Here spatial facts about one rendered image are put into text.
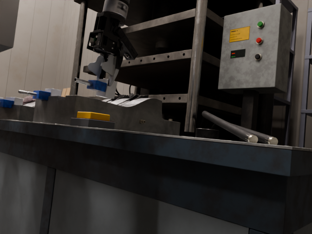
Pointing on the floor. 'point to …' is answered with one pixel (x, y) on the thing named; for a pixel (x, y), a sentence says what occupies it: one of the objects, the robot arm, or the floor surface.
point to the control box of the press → (255, 56)
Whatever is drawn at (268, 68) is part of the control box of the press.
